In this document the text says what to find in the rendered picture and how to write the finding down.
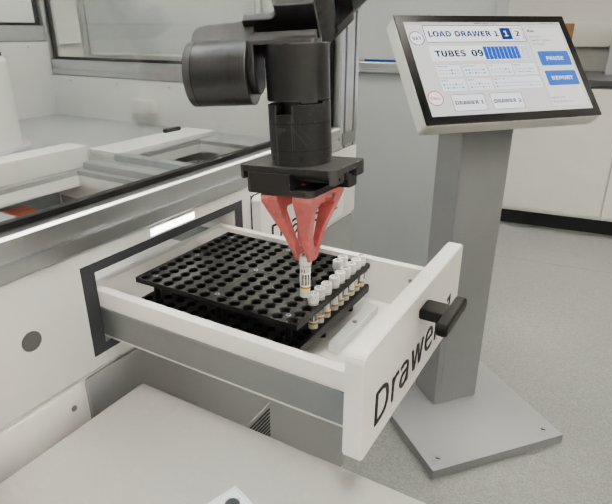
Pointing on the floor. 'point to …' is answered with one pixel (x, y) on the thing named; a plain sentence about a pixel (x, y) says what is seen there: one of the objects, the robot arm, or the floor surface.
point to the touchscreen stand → (468, 325)
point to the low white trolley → (179, 463)
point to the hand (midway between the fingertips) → (305, 252)
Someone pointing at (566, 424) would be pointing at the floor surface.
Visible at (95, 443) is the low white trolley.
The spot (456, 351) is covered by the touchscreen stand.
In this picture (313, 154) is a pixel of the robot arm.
